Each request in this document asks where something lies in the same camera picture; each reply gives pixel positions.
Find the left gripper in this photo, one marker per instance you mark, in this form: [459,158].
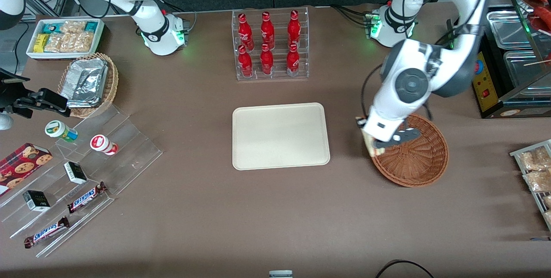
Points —
[359,125]

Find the triangular sandwich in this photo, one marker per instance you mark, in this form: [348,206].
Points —
[373,149]

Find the light wicker basket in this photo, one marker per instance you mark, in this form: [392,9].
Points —
[113,84]

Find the brown round wicker basket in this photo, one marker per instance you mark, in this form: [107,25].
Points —
[422,164]

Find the cream plastic tray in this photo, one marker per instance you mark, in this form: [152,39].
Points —
[280,136]

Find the tray of packaged snacks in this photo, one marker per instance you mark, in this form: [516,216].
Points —
[516,153]

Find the white snack bin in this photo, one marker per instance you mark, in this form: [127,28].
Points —
[32,54]

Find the green lid yogurt cup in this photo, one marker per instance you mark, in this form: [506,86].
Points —
[58,129]

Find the foil container stack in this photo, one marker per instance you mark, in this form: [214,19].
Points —
[84,82]

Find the yellow snack bar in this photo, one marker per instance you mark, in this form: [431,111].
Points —
[40,43]

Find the clear nut snack bag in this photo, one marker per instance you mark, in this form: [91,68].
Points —
[73,26]
[79,42]
[55,42]

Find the teal snack packet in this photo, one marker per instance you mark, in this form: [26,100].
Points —
[91,26]
[51,27]

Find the red lid yogurt cup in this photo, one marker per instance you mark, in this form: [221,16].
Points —
[101,143]

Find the red cookie box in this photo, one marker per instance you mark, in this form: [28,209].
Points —
[23,166]

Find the small black box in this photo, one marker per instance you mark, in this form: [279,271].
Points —
[75,173]
[36,201]

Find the clear acrylic stepped display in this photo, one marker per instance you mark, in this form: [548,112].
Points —
[129,140]

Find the red cola bottle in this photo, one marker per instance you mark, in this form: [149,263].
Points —
[294,28]
[267,62]
[244,32]
[267,30]
[245,63]
[293,62]

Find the Snickers bar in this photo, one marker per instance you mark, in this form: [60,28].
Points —
[86,198]
[46,232]

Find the clear acrylic bottle rack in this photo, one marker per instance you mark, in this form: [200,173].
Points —
[277,41]

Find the black food warmer cabinet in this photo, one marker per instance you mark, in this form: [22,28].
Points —
[484,95]

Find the grey object at table edge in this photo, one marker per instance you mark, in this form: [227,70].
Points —
[280,274]

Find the steel warmer pan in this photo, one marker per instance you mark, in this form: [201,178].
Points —
[525,71]
[512,28]

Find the clear fried snack bag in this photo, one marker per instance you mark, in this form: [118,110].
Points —
[533,159]
[547,201]
[538,181]

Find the red food in warmer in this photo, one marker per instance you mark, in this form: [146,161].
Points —
[540,11]

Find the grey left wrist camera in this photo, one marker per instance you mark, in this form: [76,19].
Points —
[400,136]

